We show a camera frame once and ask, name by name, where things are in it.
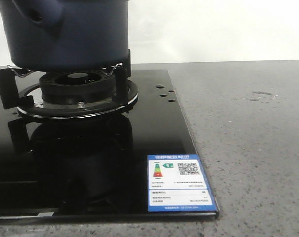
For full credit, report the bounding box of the black gas burner head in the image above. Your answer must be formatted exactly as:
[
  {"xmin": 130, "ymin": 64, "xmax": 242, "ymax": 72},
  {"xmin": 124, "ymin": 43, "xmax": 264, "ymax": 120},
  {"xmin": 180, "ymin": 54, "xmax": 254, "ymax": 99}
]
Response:
[{"xmin": 39, "ymin": 70, "xmax": 116, "ymax": 105}]

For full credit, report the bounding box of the black pot support grate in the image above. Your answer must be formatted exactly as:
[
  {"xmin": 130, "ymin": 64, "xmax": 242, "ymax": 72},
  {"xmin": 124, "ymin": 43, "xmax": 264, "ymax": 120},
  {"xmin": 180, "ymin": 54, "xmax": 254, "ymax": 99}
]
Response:
[{"xmin": 0, "ymin": 57, "xmax": 138, "ymax": 120}]

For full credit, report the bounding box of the dark blue cooking pot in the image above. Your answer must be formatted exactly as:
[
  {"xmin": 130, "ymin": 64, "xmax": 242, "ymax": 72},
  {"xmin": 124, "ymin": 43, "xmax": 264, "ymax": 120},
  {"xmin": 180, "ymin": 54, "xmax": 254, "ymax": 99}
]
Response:
[{"xmin": 0, "ymin": 0, "xmax": 128, "ymax": 72}]

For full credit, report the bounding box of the black glass gas stove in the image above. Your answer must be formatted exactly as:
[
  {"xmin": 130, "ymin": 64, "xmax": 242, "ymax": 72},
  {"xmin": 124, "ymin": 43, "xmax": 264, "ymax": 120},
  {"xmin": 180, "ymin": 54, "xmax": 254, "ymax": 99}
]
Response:
[{"xmin": 0, "ymin": 70, "xmax": 219, "ymax": 223}]

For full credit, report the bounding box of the blue energy label sticker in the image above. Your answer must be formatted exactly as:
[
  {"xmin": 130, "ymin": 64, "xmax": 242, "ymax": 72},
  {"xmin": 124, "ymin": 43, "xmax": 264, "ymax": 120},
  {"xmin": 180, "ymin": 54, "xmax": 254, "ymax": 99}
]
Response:
[{"xmin": 147, "ymin": 154, "xmax": 218, "ymax": 213}]

